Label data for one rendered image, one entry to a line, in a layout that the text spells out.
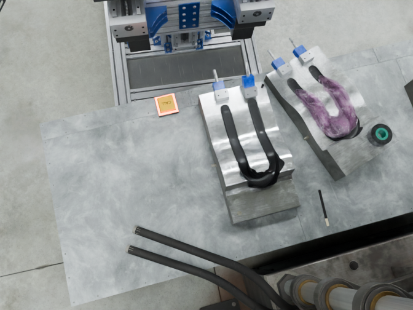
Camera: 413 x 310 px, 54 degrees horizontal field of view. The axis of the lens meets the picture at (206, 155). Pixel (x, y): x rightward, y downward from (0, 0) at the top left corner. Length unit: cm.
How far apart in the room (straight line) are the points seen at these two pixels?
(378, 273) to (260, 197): 53
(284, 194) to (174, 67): 115
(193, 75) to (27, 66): 105
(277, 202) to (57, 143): 87
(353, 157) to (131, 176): 83
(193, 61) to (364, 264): 142
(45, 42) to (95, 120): 125
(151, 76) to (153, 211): 103
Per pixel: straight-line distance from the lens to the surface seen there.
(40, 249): 246
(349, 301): 97
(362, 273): 168
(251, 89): 155
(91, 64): 268
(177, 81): 234
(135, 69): 239
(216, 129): 152
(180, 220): 153
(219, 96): 154
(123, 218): 155
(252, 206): 150
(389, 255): 172
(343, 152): 158
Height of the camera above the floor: 233
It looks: 75 degrees down
